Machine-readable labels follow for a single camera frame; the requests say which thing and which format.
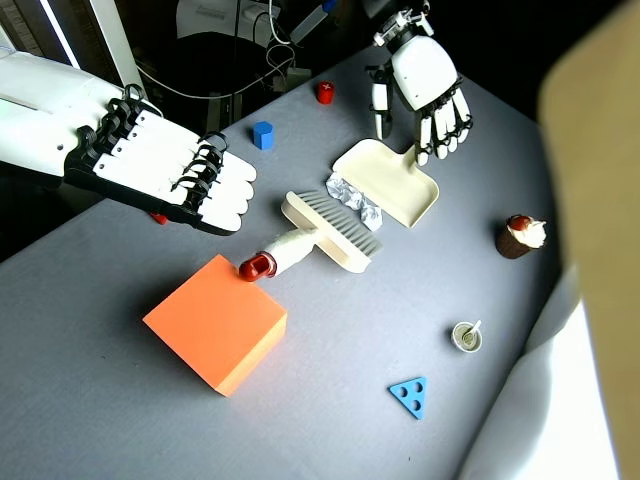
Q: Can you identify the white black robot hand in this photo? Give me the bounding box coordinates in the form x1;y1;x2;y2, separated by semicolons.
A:
366;33;474;168
0;52;259;237

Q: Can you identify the cream plastic dustpan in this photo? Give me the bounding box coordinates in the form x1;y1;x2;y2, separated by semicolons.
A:
332;138;441;230

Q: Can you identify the blue hexagonal block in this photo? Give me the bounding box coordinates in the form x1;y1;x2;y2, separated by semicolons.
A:
251;120;277;151

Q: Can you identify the grey power strip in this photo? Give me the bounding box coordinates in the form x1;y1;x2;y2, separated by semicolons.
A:
289;0;337;44

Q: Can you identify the grey plug box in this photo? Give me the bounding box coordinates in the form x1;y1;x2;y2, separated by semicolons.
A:
272;67;312;94

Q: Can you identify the white device box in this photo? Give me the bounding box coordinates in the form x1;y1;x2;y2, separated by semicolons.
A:
175;0;281;40

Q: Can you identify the large orange block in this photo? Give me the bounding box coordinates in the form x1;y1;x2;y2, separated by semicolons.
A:
142;253;289;399

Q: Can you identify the toy cupcake with cherry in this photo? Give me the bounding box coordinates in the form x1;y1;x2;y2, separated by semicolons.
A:
494;213;549;261

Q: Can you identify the tan blurred panel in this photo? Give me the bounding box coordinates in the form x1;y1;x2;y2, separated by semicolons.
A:
537;0;640;480

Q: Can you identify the grey tablecloth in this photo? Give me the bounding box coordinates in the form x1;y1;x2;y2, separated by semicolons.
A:
0;37;586;480

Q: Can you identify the small white cup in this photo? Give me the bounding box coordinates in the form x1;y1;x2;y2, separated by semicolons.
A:
451;321;484;354

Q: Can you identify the blue triangle block with holes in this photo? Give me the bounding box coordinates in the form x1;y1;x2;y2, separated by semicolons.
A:
387;376;429;421

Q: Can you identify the white frame post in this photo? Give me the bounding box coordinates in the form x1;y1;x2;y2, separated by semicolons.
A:
37;0;151;109

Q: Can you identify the white cable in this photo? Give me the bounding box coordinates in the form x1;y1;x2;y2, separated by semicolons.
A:
267;0;301;49

